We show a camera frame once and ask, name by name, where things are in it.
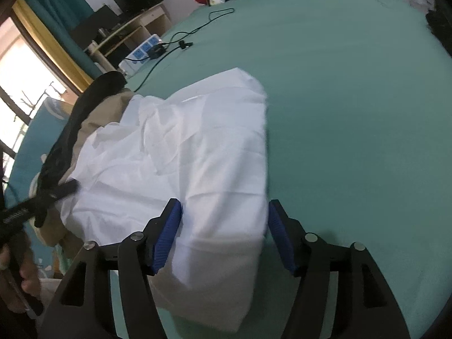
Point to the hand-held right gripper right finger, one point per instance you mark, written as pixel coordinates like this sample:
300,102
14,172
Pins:
280,236

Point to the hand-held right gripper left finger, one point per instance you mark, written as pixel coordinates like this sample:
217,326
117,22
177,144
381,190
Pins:
167,233

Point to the wooden desk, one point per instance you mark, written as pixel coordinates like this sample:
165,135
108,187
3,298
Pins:
155,14

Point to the yellow curtain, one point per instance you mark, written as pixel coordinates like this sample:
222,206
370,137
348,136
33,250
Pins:
53,53

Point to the white power strip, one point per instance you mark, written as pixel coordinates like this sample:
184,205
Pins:
137,54

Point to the white jacket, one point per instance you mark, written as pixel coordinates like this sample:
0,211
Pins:
194,148

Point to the black garment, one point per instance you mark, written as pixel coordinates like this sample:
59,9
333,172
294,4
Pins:
88,99

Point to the green bed sheet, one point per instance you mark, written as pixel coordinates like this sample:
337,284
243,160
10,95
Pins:
353,113

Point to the person's left hand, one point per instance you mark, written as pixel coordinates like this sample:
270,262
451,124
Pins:
30,277

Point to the beige garment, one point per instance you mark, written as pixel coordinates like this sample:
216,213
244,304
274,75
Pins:
102,113

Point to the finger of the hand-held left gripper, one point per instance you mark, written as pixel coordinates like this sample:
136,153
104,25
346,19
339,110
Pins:
53,196

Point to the window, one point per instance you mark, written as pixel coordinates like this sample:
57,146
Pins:
28,74

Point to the black charger adapter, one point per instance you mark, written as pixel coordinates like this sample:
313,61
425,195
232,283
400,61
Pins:
156,52

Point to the teal curtain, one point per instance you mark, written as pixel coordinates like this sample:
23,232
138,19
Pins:
53,3

